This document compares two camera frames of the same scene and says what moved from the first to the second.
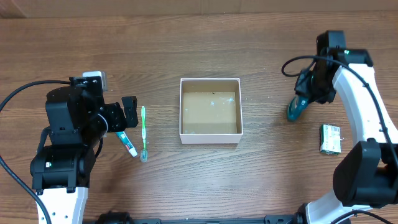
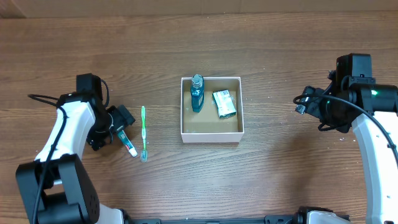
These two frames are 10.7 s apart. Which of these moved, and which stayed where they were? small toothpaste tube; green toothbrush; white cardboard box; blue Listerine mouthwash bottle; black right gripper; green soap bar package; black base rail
Moved: black right gripper; green soap bar package; blue Listerine mouthwash bottle
Stayed: small toothpaste tube; green toothbrush; black base rail; white cardboard box
